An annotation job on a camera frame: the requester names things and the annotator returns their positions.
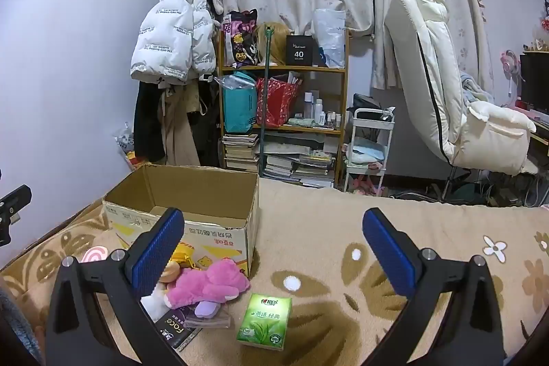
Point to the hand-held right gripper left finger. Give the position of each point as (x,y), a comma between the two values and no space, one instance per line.
(158,252)

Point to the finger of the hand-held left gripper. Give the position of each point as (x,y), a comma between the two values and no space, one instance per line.
(15,198)

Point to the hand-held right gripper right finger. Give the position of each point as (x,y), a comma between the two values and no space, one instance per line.
(388,252)

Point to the pink plush bear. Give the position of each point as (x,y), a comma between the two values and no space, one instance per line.
(206,284)

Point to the printed cardboard box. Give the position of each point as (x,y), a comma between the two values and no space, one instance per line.
(231,237)

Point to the white soft item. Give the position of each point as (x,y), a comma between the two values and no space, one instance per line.
(156,308)

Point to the pink swirl round plush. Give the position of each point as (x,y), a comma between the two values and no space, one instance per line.
(96,255)

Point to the beige flower blanket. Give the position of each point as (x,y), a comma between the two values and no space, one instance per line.
(326,246)

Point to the purple item in clear bag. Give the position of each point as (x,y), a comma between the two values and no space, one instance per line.
(206,309)

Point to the black face mask packet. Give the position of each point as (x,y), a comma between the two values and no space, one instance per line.
(176,331)

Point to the light blue pillow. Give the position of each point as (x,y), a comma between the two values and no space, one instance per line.
(364,149)

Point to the clear plastic bag of items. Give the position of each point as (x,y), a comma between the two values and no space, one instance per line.
(126,143)

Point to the white trolley cart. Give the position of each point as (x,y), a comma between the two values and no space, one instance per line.
(388,130)

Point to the beige trousers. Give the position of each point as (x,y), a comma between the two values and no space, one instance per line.
(180,130)

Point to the green tissue packet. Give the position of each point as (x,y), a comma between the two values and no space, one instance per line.
(265,321)

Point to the large stack of books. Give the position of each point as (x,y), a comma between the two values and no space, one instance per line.
(296,164)

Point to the grey cloth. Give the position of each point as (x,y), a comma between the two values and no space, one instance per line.
(17,327)

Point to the small stack of books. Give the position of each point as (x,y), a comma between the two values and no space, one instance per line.
(240,151)

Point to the black coat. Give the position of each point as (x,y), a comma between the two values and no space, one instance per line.
(148,121)

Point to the dark hanging garment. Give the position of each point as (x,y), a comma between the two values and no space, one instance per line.
(210,126)

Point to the group of small white bottles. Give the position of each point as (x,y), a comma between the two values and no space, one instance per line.
(319,111)

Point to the teal bag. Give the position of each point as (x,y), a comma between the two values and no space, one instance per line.
(238,104)

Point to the green pole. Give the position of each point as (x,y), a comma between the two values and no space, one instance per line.
(264,104)

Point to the red patterned bag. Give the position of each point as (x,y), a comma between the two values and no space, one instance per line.
(278,104)

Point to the light blue cloth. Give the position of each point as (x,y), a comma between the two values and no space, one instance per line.
(474,89)

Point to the dark desk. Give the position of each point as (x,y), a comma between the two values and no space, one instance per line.
(541,134)

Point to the cream reclining chair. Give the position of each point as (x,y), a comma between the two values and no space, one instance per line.
(433,61)

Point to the wooden shelf rack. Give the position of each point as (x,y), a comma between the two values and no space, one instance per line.
(283,69)

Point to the black cardboard box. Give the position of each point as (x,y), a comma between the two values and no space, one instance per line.
(301,51)

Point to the white puffer jacket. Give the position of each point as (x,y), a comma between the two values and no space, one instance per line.
(171,31)

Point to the white plastic bag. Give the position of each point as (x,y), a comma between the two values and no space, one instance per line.
(330,36)

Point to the pink desk fan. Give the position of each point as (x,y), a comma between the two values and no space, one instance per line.
(510,63)

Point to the black monitor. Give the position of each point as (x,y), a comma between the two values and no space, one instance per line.
(534,81)

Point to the black cartoon printed bag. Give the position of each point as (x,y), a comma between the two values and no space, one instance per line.
(240,40)

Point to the blond wig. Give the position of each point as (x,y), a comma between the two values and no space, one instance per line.
(281,42)

